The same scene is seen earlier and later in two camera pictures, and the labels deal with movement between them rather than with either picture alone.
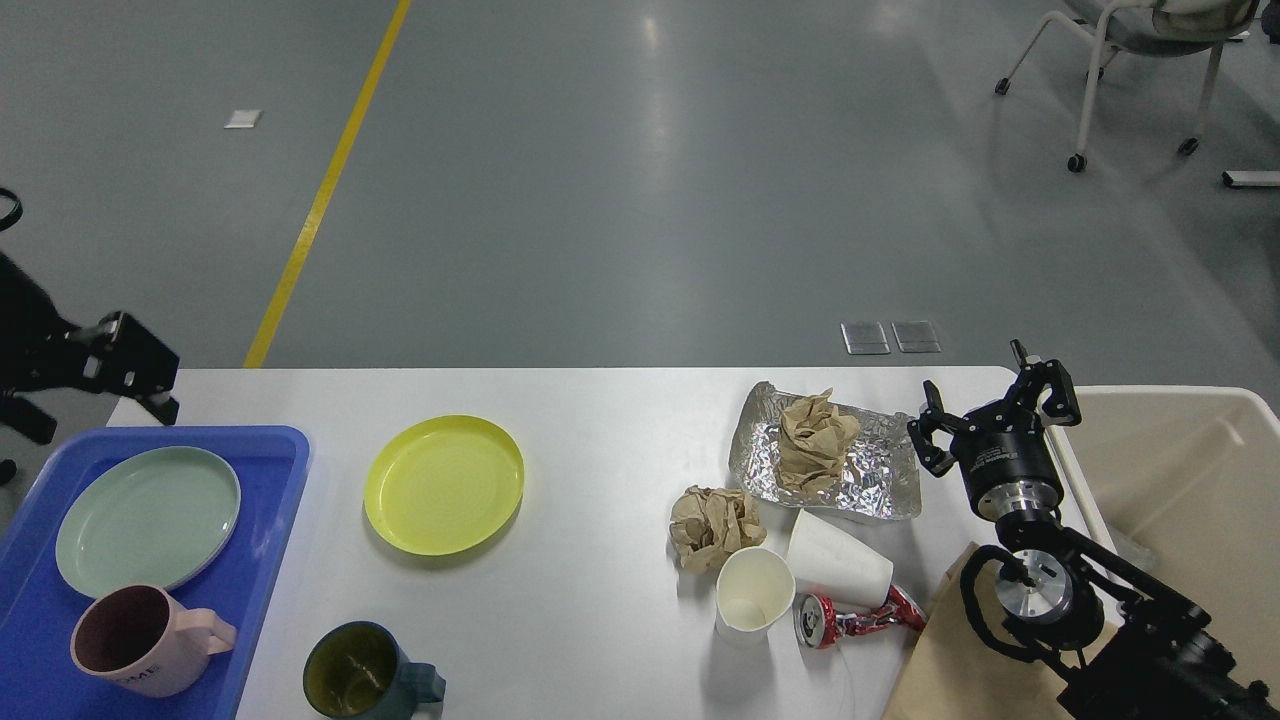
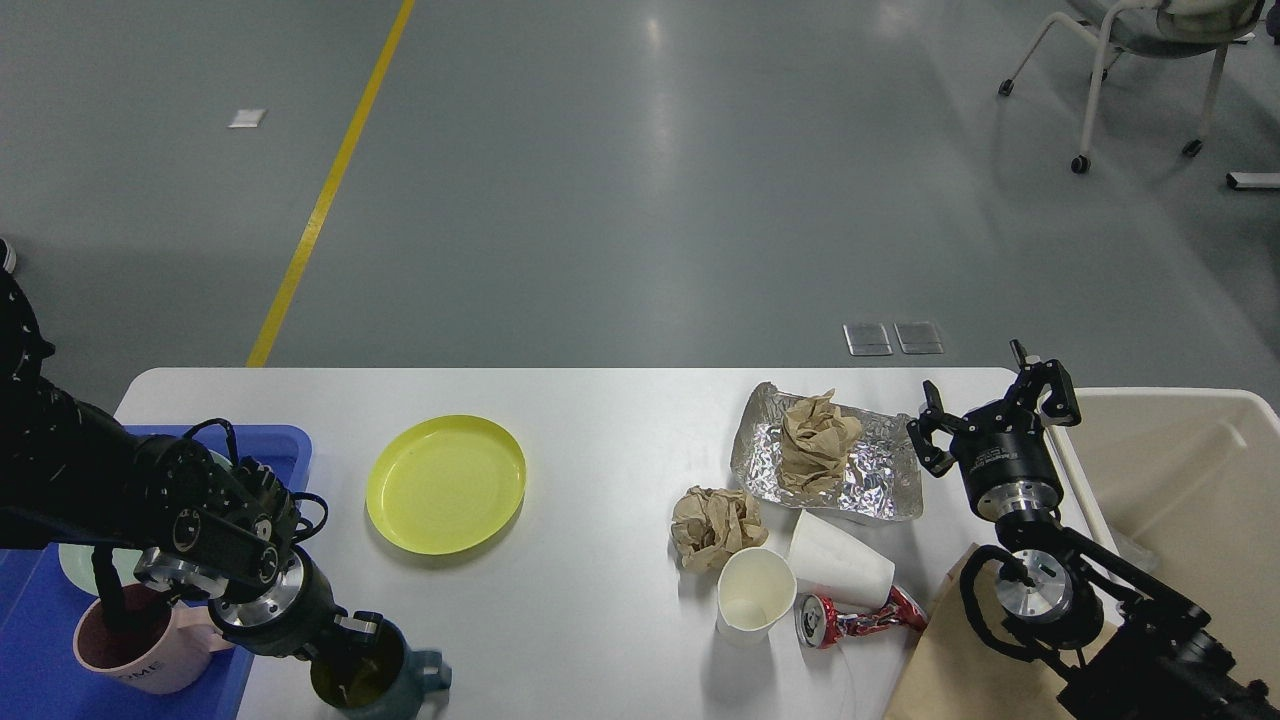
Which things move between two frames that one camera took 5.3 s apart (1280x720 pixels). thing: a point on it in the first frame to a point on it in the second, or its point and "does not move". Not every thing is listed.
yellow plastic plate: [444, 485] does not move
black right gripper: [1006, 464] does not move
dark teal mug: [360, 670] does not move
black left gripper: [38, 350] to [295, 615]
